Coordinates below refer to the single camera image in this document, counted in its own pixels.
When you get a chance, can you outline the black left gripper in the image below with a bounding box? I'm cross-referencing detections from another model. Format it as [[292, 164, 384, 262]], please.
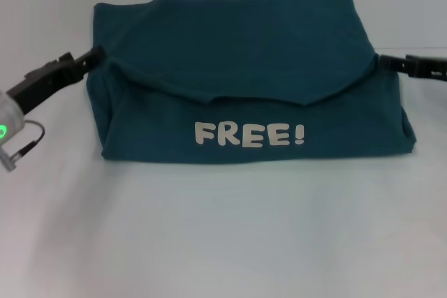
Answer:
[[5, 45, 106, 116]]

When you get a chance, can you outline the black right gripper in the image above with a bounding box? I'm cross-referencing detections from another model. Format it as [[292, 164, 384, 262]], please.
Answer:
[[379, 53, 447, 82]]

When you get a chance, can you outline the thin left gripper cable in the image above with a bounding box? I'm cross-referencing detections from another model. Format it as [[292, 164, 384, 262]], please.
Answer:
[[0, 121, 47, 173]]

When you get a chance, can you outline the teal blue shirt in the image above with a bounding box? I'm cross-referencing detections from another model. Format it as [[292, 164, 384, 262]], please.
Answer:
[[86, 0, 417, 165]]

